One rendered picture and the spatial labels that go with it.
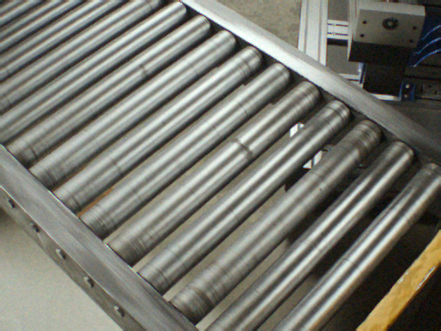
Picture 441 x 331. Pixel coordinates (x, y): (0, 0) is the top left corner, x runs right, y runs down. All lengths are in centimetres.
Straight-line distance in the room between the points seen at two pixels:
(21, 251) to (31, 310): 19
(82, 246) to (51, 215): 8
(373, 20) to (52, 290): 111
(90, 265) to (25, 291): 95
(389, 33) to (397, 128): 35
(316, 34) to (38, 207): 131
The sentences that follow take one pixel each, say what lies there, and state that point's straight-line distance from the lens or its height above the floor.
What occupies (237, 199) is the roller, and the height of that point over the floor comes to 80.
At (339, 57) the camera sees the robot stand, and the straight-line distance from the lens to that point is 204.
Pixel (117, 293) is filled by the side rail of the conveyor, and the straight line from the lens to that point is 88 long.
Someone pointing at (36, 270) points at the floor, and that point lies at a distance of 187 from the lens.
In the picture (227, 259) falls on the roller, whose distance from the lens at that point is 89.
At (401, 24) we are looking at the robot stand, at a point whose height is 74.
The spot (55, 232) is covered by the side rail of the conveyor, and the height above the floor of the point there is 80.
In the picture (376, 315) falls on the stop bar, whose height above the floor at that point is 82.
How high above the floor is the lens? 158
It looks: 53 degrees down
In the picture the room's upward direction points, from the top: 1 degrees counter-clockwise
